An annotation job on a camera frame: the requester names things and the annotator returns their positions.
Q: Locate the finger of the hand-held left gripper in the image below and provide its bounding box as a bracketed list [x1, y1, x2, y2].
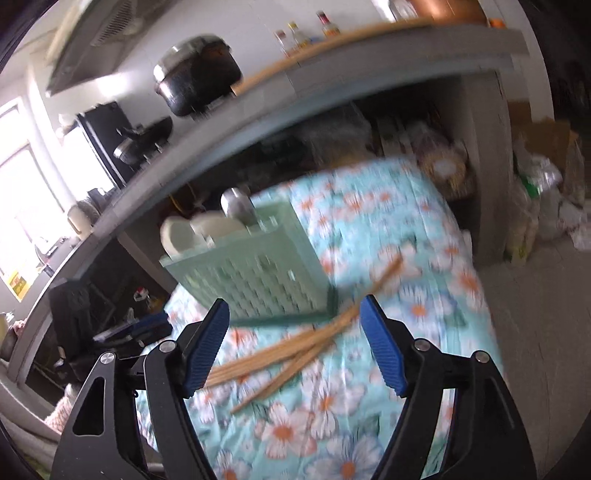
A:
[95, 311, 174, 344]

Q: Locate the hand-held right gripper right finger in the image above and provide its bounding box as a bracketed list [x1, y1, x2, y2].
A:
[359, 294, 539, 480]

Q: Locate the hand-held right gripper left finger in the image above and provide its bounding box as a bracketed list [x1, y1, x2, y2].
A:
[51, 298, 230, 480]

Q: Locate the white soup spoon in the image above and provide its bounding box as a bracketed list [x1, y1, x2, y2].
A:
[160, 217, 197, 259]

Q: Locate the green plastic utensil holder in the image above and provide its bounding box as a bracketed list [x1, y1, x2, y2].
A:
[159, 202, 340, 326]

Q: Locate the white rice paddle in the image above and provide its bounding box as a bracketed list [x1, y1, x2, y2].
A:
[189, 213, 245, 241]

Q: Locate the metal spoon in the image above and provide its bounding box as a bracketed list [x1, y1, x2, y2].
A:
[221, 187, 257, 227]

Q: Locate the cooking oil bottle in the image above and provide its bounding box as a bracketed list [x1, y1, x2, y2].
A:
[131, 286, 154, 319]

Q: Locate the cream kettle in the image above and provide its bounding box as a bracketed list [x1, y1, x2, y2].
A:
[67, 205, 91, 234]

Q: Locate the floral blue blanket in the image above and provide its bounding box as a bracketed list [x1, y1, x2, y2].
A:
[134, 157, 497, 480]

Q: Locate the black wok with lid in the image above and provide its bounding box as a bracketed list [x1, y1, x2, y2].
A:
[113, 117, 174, 164]

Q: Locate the white rice sack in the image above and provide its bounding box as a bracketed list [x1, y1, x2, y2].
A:
[505, 185, 541, 264]

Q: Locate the bag of dried beans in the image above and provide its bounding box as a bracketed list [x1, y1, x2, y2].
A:
[416, 134, 476, 199]

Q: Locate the heap of plastic bags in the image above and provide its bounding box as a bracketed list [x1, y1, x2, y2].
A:
[515, 148, 591, 252]

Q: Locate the large black pot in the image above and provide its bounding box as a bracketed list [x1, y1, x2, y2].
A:
[154, 46, 243, 117]

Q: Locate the cardboard box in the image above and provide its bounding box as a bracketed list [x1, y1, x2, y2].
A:
[508, 102, 580, 185]

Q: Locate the steel pot lid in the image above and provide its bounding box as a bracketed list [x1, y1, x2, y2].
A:
[154, 36, 232, 84]

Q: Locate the range hood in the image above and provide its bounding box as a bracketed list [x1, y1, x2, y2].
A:
[46, 0, 185, 95]

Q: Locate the concrete kitchen counter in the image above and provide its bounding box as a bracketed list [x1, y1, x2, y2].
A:
[9, 25, 529, 384]

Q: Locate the wooden cutting board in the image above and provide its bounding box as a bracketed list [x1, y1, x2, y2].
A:
[231, 18, 435, 93]

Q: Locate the yellow cap sauce bottle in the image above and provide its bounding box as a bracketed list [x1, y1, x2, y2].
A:
[287, 22, 311, 51]

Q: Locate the red cap sauce bottle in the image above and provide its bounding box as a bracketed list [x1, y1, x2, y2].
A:
[316, 11, 340, 38]

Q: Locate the white kitchen appliance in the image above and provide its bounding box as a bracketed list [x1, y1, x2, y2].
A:
[388, 0, 416, 21]

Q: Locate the copper pot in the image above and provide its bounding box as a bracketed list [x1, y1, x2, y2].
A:
[409, 0, 485, 21]

